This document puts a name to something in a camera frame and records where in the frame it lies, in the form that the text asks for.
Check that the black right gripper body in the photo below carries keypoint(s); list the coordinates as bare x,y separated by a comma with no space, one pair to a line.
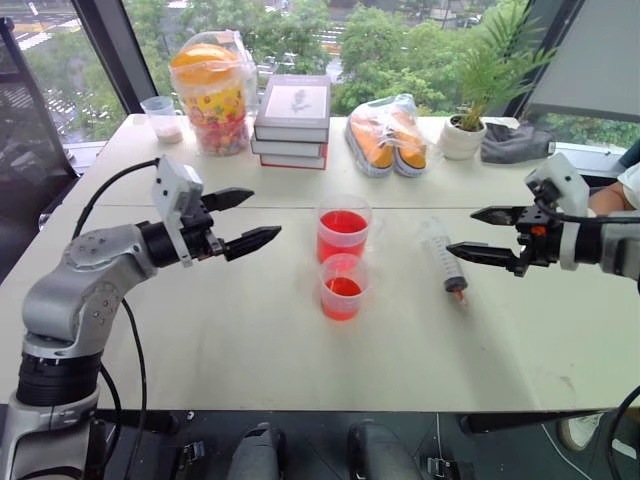
540,245

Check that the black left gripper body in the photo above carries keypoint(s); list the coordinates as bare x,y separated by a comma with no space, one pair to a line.
200,232

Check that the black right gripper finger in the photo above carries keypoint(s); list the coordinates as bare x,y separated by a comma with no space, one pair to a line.
497,216
485,254

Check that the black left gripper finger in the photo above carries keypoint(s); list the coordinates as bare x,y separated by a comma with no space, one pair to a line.
227,198
250,241

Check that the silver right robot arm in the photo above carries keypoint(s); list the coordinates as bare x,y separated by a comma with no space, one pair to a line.
620,245

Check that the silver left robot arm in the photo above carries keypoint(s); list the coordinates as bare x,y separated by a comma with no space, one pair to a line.
65,295

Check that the clear plastic syringe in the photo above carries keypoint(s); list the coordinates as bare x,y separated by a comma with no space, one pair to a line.
442,255

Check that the large clear cup red liquid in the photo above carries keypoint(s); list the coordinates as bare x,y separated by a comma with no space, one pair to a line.
342,232

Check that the clear cup with white contents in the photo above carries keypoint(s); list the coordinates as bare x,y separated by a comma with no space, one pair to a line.
162,122

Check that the small clear cup red liquid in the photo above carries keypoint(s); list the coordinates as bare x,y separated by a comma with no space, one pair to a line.
342,295

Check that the grey folded cloth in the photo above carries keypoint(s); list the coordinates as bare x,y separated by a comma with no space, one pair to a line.
515,145

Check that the red-edged hardcover book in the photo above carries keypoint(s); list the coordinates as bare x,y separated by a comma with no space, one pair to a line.
292,161

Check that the thin grey hardcover book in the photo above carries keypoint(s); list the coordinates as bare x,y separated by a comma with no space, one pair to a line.
287,148

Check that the white plant pot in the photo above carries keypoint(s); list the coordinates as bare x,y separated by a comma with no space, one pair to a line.
462,142

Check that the candy jar with orange lid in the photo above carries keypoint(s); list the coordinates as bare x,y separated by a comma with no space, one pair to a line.
215,105

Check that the person in white shirt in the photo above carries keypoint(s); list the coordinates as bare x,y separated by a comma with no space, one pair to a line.
627,187

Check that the orange canvas shoe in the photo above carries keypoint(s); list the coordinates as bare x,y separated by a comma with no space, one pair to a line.
372,147
410,150

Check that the large grey hardcover book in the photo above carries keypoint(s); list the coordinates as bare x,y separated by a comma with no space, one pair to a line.
295,107

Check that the green palm plant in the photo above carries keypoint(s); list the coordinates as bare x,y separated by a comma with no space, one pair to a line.
487,75

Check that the orange shoes in bag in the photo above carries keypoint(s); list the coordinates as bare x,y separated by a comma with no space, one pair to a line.
387,112

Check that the black mesh chair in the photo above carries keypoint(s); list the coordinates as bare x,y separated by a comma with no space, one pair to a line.
30,165

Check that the grey roller blind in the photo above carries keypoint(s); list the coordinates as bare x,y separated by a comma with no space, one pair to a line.
595,60

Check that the white sneaker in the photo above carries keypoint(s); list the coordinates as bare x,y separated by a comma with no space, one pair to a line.
580,432

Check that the black buckle clamp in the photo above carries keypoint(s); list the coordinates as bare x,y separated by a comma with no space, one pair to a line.
447,467
192,455

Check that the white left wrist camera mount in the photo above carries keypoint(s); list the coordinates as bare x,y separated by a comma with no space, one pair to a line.
170,187

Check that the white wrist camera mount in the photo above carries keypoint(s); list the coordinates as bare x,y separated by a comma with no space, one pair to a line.
567,182
170,187

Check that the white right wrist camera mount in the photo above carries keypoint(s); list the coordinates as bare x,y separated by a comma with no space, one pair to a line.
567,182

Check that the black table frame bar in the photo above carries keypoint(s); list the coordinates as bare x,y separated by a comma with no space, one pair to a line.
525,422

